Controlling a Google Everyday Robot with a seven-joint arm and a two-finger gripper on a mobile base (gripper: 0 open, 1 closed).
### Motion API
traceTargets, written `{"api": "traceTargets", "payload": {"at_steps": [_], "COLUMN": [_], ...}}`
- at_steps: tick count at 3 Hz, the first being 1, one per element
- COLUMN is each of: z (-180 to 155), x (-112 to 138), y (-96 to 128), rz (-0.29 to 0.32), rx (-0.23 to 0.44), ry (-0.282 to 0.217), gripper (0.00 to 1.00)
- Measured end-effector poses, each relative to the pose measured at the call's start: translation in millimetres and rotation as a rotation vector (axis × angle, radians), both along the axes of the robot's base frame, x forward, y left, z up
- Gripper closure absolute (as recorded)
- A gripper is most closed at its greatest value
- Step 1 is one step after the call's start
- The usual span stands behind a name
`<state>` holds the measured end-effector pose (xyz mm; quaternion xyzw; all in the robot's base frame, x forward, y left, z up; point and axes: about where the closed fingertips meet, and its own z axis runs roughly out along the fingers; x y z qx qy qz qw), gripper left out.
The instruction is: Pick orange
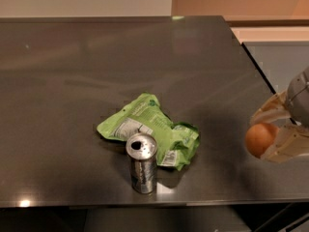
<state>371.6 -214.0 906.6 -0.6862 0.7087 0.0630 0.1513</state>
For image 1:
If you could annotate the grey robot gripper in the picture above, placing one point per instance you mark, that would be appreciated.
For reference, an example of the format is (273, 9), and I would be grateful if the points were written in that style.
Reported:
(298, 97)

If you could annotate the orange fruit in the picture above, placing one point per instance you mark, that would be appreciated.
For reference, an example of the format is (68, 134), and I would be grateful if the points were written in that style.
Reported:
(259, 137)

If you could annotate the grey side table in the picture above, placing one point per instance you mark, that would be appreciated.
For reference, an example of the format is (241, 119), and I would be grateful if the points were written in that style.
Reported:
(279, 61)

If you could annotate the crumpled green snack bag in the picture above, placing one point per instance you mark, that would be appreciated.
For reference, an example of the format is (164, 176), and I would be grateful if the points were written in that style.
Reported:
(176, 142)

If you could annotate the silver open soda can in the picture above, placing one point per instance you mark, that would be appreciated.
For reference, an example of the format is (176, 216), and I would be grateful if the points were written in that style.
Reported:
(141, 151)

